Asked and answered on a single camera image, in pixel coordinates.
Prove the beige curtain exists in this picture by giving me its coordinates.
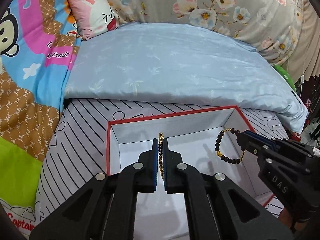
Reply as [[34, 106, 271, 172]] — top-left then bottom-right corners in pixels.
[[288, 0, 319, 82]]

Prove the white cord with switch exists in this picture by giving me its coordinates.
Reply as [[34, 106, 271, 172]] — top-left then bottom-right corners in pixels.
[[298, 17, 307, 86]]

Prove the colourful monkey cartoon blanket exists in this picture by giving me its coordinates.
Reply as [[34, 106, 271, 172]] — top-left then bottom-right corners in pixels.
[[1, 0, 81, 239]]

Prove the red cardboard box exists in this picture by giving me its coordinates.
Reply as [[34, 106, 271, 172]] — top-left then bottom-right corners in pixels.
[[106, 106, 273, 239]]

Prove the light blue quilt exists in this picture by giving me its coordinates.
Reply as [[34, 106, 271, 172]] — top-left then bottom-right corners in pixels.
[[64, 23, 308, 133]]

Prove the pink cat cushion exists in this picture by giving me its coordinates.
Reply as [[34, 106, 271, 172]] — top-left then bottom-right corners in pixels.
[[68, 0, 117, 40]]

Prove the grey floral pillow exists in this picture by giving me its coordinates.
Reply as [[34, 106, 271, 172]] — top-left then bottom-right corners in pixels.
[[107, 0, 304, 64]]

